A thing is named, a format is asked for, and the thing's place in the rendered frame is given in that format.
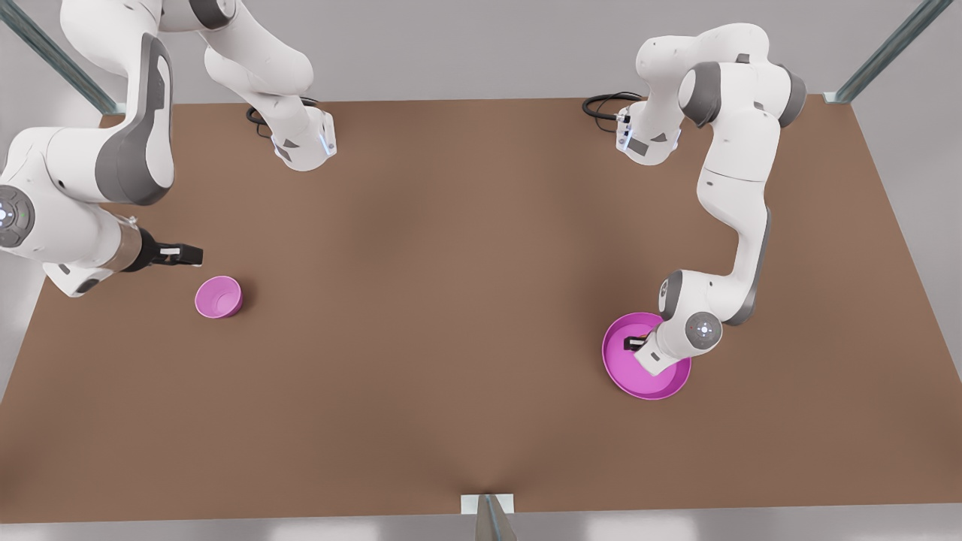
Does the black cable loop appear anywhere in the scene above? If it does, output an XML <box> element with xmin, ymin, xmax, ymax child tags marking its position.
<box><xmin>582</xmin><ymin>92</ymin><xmax>646</xmax><ymax>128</ymax></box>
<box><xmin>246</xmin><ymin>96</ymin><xmax>320</xmax><ymax>141</ymax></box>

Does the pink bowl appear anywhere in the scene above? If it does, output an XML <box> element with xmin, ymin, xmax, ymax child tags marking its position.
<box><xmin>195</xmin><ymin>276</ymin><xmax>244</xmax><ymax>319</ymax></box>

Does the pink plate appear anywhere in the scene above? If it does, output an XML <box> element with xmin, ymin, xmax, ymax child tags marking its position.
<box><xmin>602</xmin><ymin>312</ymin><xmax>692</xmax><ymax>400</ymax></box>

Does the silver frame post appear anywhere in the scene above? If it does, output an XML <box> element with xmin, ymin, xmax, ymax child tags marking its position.
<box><xmin>461</xmin><ymin>493</ymin><xmax>518</xmax><ymax>541</ymax></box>
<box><xmin>0</xmin><ymin>0</ymin><xmax>126</xmax><ymax>116</ymax></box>
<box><xmin>823</xmin><ymin>0</ymin><xmax>957</xmax><ymax>105</ymax></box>

